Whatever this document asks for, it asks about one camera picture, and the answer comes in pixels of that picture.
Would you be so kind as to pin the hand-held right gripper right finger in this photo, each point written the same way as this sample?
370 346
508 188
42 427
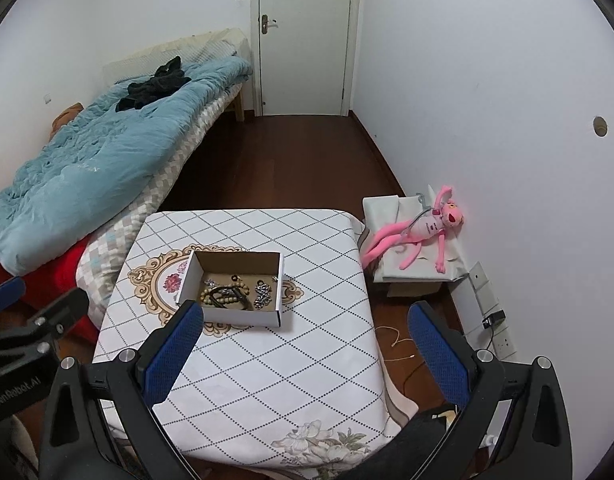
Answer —
437 355

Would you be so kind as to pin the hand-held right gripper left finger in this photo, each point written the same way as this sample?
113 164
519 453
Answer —
169 355

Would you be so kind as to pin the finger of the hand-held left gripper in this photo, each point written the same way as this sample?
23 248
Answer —
4 295
64 310

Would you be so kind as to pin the black fitness band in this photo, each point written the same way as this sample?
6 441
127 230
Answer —
244 304

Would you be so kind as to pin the cardboard box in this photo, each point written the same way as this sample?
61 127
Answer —
267 317

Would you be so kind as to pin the red blanket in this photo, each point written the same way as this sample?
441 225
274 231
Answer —
52 280

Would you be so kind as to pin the black charger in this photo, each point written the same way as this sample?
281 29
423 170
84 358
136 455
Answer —
494 320

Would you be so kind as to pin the table with patterned cloth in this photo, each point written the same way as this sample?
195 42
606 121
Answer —
297 360

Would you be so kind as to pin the pink plush toy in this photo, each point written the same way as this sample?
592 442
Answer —
427 227

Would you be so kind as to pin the bed with blue duvet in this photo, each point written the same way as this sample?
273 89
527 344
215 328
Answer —
97 170

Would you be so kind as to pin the brown pillow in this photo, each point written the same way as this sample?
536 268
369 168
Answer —
67 117

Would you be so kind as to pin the black clothes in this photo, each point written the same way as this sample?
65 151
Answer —
152 85

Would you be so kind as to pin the wooden bed leg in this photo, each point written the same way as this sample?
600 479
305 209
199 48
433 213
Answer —
238 105

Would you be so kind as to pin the beige pillow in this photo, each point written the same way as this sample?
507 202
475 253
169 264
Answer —
202 45

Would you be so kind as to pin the white door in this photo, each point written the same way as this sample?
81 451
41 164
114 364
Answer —
307 35

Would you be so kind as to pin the white wall socket panel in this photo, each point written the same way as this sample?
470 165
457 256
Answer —
487 285

